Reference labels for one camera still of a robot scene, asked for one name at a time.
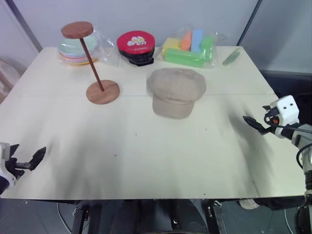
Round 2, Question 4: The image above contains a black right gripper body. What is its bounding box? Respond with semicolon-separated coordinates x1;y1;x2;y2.
258;106;280;135

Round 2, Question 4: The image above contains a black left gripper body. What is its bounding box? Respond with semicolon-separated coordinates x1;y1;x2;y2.
4;156;34;180

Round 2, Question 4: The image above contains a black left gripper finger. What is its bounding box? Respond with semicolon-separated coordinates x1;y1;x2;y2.
26;146;47;171
9;144;20;158

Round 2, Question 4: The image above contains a wooden hat stand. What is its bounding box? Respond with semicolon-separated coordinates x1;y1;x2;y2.
60;21;121;105

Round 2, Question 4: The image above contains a green flat tool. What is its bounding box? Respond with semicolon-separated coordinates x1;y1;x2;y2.
222;47;242;66

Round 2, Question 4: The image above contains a round wooden furniture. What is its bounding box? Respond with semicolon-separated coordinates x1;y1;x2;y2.
0;58;22;104

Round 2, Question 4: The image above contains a clear plastic bag of blocks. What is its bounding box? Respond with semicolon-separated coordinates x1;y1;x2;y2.
155;23;228;70

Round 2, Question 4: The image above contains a beige shoe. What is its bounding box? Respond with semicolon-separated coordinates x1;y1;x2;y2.
238;198;261;211

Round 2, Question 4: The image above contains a short green foam block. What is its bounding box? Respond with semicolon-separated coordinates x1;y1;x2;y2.
200;36;215;62

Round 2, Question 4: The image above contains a beige newsboy cap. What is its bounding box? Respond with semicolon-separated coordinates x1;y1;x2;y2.
146;68;207;119

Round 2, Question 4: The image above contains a long green foam block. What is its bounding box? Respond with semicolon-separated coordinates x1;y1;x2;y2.
165;47;206;69

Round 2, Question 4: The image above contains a blue foam block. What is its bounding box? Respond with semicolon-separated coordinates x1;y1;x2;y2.
190;29;205;53

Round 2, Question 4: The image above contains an orange foam block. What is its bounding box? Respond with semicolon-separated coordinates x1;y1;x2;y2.
180;31;194;52

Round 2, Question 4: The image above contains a pink plate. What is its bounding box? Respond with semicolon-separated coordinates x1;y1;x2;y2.
59;54;95;65

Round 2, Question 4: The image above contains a yellow plate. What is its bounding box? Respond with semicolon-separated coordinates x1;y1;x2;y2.
67;58;98;66

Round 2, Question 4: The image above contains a yellow foam block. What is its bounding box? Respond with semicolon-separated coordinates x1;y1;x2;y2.
162;37;183;56

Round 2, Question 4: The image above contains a pale green plate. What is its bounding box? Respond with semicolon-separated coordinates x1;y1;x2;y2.
58;36;98;59

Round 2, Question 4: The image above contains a clear plastic bag of plates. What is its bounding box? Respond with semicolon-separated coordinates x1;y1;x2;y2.
58;26;122;68

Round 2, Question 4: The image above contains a black bowl stack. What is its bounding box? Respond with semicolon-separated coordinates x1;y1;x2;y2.
118;48;156;66

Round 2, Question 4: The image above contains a red lidded bowl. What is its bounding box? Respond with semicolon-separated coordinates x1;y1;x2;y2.
117;30;156;55

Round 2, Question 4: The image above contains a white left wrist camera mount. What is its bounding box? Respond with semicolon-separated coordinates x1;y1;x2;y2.
0;142;18;188

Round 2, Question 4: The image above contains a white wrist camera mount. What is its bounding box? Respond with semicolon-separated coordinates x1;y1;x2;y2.
0;142;18;188
271;95;300;139

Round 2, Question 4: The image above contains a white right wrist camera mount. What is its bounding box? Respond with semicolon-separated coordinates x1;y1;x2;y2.
271;95;300;139

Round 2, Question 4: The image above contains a black table leg frame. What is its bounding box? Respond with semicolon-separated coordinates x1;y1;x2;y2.
205;199;224;234
71;200;89;234

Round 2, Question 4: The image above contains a dark wall post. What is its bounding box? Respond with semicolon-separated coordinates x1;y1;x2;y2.
235;0;264;47

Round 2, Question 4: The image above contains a grey wall post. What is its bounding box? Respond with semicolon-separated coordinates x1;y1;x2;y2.
9;0;44;53

